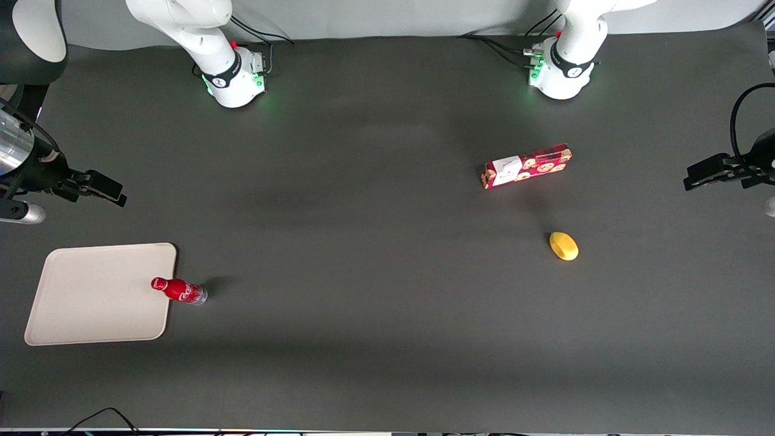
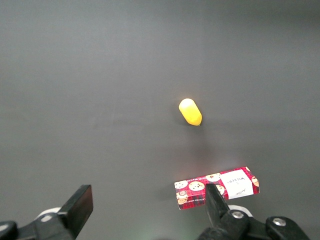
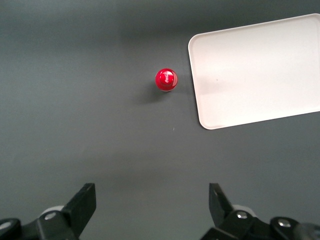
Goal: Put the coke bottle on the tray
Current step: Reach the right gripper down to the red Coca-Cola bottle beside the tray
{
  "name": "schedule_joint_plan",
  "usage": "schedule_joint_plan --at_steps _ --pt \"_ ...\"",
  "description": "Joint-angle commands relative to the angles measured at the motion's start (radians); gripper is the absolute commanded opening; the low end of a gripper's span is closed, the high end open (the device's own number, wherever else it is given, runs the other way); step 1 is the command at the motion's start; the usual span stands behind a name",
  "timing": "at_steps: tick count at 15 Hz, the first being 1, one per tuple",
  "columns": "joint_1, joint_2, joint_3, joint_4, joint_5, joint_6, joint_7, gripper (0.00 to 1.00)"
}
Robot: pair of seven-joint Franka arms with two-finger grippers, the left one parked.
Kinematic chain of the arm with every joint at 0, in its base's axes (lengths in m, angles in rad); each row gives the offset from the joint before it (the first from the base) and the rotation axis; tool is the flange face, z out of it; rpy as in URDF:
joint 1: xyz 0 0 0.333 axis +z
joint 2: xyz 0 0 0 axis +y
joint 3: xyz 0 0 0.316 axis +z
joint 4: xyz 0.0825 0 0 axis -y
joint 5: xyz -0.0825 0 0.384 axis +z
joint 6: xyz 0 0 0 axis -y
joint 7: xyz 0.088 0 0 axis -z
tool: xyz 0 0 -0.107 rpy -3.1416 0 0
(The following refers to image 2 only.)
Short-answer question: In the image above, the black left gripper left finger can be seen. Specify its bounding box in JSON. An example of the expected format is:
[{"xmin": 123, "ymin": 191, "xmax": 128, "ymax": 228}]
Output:
[{"xmin": 33, "ymin": 184, "xmax": 94, "ymax": 240}]

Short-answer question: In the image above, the red tartan cookie box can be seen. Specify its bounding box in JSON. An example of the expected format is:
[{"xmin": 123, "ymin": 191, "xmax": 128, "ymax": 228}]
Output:
[{"xmin": 174, "ymin": 166, "xmax": 260, "ymax": 211}]

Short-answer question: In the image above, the yellow lemon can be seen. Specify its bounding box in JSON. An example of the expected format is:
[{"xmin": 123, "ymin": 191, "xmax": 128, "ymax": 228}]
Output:
[{"xmin": 178, "ymin": 98, "xmax": 203, "ymax": 127}]

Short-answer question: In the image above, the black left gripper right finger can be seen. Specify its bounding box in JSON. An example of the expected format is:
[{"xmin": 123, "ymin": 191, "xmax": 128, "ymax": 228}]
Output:
[{"xmin": 205, "ymin": 183, "xmax": 251, "ymax": 240}]

